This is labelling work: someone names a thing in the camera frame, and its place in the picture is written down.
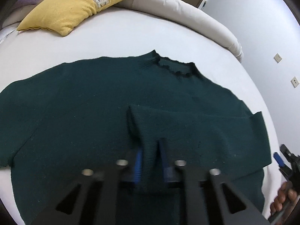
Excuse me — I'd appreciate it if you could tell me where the yellow patterned cushion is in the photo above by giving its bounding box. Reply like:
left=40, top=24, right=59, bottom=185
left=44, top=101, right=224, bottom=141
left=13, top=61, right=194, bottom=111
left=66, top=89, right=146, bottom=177
left=17, top=0, right=124, bottom=37

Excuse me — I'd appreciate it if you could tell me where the upper beige wall socket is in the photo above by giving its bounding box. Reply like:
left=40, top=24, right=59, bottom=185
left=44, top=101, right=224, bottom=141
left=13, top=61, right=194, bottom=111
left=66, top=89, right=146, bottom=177
left=274, top=53, right=282, bottom=63

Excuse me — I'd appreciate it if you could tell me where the beige wall socket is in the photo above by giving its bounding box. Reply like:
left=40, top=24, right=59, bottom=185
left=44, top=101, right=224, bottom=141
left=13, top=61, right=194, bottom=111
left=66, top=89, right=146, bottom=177
left=274, top=53, right=282, bottom=63
left=291, top=76, right=299, bottom=88

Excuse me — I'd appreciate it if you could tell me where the lower beige wall socket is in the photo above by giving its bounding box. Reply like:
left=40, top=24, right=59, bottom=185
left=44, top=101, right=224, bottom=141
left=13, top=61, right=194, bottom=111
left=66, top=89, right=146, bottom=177
left=291, top=76, right=299, bottom=88

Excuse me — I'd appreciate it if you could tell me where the white bed pillow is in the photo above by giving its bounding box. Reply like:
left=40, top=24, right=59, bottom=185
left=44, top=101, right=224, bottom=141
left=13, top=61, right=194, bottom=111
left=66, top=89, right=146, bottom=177
left=0, top=22, right=20, bottom=44

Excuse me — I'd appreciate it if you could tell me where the cream white duvet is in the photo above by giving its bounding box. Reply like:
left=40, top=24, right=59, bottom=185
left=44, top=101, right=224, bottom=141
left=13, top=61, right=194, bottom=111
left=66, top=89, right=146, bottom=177
left=42, top=0, right=245, bottom=63

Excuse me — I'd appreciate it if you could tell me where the dark green knit sweater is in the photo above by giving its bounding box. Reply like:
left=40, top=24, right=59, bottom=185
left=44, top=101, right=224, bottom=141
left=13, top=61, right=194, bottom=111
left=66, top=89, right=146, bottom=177
left=1, top=51, right=271, bottom=224

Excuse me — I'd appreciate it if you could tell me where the person's right hand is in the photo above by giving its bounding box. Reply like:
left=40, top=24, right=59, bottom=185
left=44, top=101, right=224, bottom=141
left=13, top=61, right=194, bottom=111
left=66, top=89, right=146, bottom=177
left=270, top=181, right=298, bottom=216

